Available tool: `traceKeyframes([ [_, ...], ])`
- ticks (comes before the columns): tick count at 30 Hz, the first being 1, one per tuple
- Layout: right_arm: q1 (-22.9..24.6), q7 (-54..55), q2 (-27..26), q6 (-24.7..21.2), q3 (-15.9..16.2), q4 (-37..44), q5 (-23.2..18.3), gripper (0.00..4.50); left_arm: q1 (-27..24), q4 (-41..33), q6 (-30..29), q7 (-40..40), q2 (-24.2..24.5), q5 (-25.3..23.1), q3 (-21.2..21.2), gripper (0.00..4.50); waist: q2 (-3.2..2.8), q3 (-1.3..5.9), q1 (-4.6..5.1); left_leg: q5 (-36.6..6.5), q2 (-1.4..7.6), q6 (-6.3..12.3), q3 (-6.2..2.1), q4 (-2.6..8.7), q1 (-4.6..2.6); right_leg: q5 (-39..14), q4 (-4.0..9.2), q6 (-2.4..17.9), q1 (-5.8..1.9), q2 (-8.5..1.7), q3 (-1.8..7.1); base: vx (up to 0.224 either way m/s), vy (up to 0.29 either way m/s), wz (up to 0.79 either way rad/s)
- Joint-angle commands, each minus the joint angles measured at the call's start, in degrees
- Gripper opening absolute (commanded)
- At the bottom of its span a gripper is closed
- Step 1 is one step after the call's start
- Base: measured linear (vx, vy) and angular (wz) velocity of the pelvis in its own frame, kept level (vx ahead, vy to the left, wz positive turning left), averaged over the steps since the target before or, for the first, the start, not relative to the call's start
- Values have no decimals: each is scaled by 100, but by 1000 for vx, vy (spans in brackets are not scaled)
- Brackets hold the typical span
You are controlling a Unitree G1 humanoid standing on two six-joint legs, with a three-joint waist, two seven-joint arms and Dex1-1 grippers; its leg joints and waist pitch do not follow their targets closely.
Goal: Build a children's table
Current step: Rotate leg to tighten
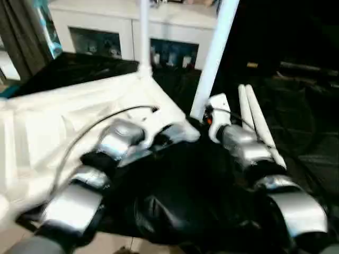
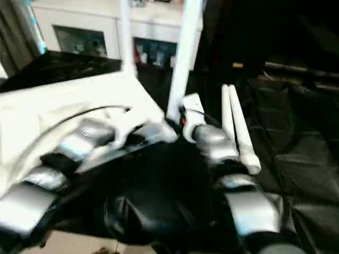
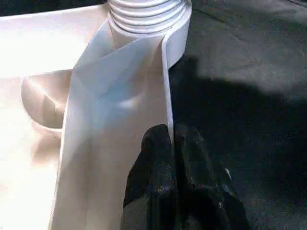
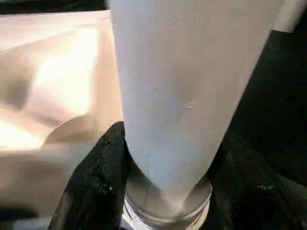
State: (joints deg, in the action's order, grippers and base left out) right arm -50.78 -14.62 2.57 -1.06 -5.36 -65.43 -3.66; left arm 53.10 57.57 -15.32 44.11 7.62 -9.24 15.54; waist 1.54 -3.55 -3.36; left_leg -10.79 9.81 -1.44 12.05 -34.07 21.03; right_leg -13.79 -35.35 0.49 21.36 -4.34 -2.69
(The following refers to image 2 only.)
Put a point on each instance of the white plastic table leg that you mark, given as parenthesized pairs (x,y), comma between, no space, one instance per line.
(242,127)
(185,53)
(126,39)
(226,111)

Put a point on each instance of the white plastic table top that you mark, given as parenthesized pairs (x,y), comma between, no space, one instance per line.
(53,100)

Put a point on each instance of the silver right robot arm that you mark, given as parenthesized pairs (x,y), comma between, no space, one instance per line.
(251,209)

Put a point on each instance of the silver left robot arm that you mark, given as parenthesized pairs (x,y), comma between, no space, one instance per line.
(29,203)

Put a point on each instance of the black work mat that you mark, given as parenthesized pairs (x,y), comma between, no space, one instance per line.
(159,198)

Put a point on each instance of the black furniture unit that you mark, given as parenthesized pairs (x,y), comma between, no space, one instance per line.
(278,29)

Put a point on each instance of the white glass-door cabinet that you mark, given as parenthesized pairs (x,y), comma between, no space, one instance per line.
(79,18)

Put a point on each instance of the grey curtain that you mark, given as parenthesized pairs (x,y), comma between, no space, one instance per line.
(14,34)

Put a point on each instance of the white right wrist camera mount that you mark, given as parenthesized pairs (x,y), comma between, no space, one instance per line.
(193,105)

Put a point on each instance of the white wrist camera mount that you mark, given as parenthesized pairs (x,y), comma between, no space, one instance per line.
(127,124)
(193,105)

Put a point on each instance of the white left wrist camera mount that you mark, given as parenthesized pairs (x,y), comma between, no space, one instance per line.
(127,124)

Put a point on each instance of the light blue frame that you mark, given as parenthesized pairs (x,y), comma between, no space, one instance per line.
(38,31)

